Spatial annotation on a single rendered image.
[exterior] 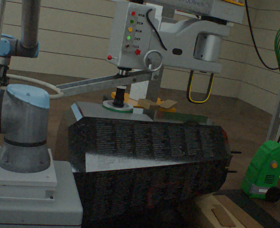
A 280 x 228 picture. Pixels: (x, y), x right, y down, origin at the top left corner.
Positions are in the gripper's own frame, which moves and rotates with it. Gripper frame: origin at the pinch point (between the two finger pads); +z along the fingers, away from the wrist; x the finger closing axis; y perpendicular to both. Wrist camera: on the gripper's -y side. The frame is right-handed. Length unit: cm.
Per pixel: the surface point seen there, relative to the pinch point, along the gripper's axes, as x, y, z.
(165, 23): 140, 19, -66
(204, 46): 123, 64, -57
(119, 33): 66, 28, -51
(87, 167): 28, 56, 24
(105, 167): 36, 62, 23
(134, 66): 73, 42, -33
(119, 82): 71, 35, -20
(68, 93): 42.8, 18.5, -7.2
